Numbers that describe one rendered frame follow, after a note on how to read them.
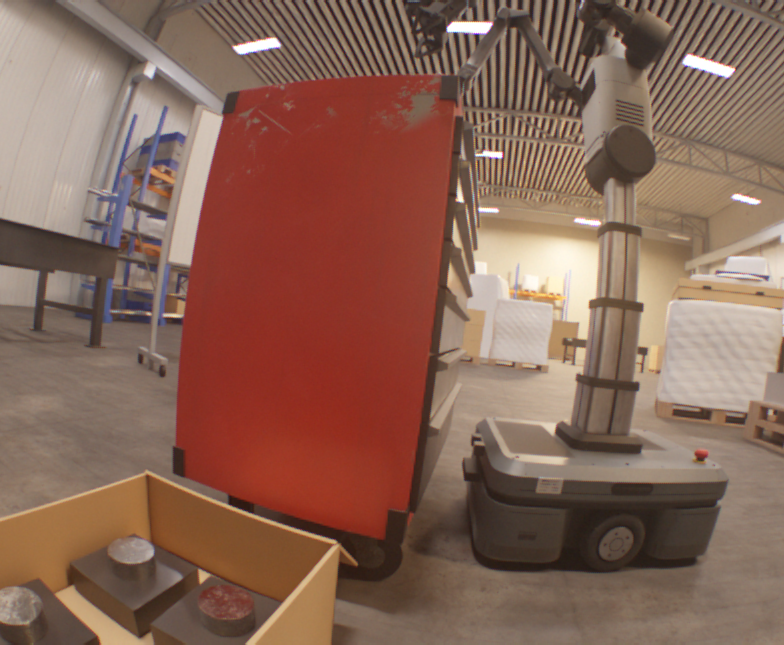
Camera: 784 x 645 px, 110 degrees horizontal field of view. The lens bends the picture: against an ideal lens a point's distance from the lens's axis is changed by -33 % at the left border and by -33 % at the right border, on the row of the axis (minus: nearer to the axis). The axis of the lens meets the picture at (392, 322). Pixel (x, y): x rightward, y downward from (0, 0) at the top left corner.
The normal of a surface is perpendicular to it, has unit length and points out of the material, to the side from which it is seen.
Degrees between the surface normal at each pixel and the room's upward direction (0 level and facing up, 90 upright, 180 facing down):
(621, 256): 90
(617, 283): 90
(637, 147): 90
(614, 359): 90
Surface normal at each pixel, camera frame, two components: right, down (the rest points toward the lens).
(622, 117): -0.15, 0.15
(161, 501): -0.24, -0.04
